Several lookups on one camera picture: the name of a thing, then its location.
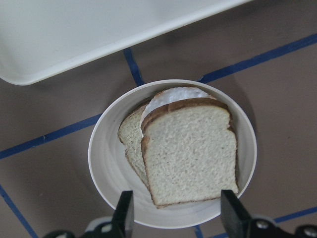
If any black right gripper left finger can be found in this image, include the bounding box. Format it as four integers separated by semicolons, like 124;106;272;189
111;190;134;238

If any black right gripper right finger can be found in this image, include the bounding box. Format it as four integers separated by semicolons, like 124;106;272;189
220;190;252;238

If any white bread slice top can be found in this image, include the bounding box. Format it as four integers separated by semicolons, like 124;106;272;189
141;98;239;208

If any cream round plate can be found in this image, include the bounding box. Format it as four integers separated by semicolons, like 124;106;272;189
88;79;257;229

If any bread slice bottom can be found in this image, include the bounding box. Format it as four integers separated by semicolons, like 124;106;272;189
117;104;149;189

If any fried egg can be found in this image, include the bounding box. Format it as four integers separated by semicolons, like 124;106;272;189
140;86;215;125

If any cream bear tray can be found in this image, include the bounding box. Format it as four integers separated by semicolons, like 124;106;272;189
0;0;243;86

